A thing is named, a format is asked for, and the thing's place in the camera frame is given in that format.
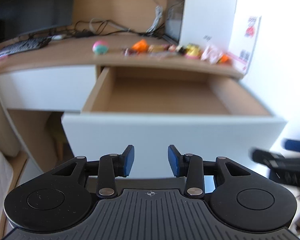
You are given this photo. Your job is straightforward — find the orange plastic scoop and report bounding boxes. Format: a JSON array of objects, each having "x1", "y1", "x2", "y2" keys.
[{"x1": 217, "y1": 54, "x2": 232, "y2": 64}]

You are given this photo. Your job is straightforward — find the white lace scrunchie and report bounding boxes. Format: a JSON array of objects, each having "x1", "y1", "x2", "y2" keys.
[{"x1": 200, "y1": 45, "x2": 223, "y2": 64}]

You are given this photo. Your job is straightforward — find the yellow brown flower-lid toy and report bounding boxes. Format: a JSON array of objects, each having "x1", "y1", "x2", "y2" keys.
[{"x1": 184, "y1": 43, "x2": 202, "y2": 59}]

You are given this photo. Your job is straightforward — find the black round figure keychain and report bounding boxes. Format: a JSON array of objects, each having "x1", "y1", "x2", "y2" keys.
[{"x1": 175, "y1": 45, "x2": 187, "y2": 55}]

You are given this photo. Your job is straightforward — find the pink pig toy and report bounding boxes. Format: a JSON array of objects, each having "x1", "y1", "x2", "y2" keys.
[{"x1": 92, "y1": 40, "x2": 109, "y2": 55}]

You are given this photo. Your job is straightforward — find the biscuit sticks pack pink eraser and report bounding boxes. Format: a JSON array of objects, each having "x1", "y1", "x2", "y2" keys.
[{"x1": 147, "y1": 44, "x2": 171, "y2": 54}]

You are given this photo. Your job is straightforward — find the small orange plastic piece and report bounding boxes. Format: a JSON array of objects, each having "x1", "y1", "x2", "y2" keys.
[{"x1": 131, "y1": 39, "x2": 149, "y2": 53}]

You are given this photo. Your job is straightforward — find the wooden drawer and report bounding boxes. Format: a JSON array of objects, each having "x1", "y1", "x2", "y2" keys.
[{"x1": 62, "y1": 67, "x2": 286, "y2": 179}]

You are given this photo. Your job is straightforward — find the white closed drawer front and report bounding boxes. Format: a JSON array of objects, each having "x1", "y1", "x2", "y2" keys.
[{"x1": 0, "y1": 65, "x2": 97, "y2": 112}]

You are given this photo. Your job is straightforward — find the black keyboard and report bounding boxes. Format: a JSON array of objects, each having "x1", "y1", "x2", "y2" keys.
[{"x1": 0, "y1": 37, "x2": 51, "y2": 57}]

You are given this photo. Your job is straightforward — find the white aigo box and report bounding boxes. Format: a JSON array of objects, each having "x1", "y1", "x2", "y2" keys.
[{"x1": 179, "y1": 0, "x2": 261, "y2": 75}]

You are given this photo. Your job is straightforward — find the black computer monitor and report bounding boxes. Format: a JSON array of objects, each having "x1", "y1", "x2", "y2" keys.
[{"x1": 0, "y1": 0, "x2": 74, "y2": 43}]

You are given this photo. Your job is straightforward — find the black cable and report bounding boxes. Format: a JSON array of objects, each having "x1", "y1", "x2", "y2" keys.
[{"x1": 17, "y1": 17, "x2": 166, "y2": 41}]

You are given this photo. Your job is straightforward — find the white cable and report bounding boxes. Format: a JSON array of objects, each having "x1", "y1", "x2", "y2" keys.
[{"x1": 141, "y1": 0, "x2": 164, "y2": 34}]

